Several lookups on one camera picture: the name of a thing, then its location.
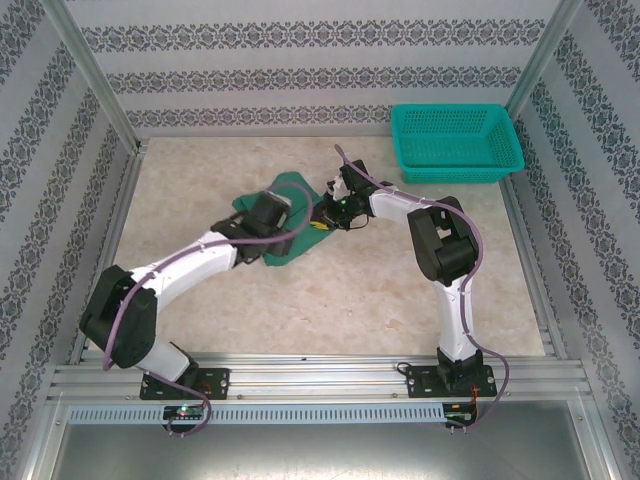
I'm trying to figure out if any slotted grey cable duct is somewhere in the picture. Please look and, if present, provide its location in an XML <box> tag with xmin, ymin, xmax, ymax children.
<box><xmin>67</xmin><ymin>403</ymin><xmax>447</xmax><ymax>426</ymax></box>

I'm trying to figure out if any green cloth towel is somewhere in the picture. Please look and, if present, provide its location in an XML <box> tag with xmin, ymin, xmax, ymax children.
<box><xmin>231</xmin><ymin>170</ymin><xmax>337</xmax><ymax>269</ymax></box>

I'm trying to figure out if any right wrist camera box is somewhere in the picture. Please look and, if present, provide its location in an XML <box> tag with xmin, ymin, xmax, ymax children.
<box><xmin>325</xmin><ymin>171</ymin><xmax>352</xmax><ymax>202</ymax></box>

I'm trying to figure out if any wide aluminium mounting rail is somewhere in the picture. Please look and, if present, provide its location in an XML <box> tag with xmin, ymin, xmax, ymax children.
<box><xmin>47</xmin><ymin>352</ymin><xmax>594</xmax><ymax>402</ymax></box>

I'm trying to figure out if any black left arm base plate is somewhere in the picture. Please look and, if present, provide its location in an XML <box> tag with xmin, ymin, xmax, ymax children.
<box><xmin>138</xmin><ymin>367</ymin><xmax>231</xmax><ymax>401</ymax></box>

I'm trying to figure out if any teal plastic basket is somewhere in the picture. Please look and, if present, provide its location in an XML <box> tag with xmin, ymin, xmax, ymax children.
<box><xmin>390</xmin><ymin>103</ymin><xmax>526</xmax><ymax>186</ymax></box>

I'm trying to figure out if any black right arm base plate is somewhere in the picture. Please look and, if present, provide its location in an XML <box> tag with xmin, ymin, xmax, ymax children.
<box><xmin>403</xmin><ymin>363</ymin><xmax>499</xmax><ymax>400</ymax></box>

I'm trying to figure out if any aluminium side rail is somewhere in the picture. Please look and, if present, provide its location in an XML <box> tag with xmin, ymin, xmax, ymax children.
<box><xmin>68</xmin><ymin>139</ymin><xmax>150</xmax><ymax>366</ymax></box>
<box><xmin>499</xmin><ymin>179</ymin><xmax>570</xmax><ymax>359</ymax></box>

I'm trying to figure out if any aluminium frame post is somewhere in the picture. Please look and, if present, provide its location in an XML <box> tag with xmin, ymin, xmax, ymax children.
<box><xmin>504</xmin><ymin>0</ymin><xmax>585</xmax><ymax>114</ymax></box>
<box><xmin>42</xmin><ymin>0</ymin><xmax>147</xmax><ymax>151</ymax></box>

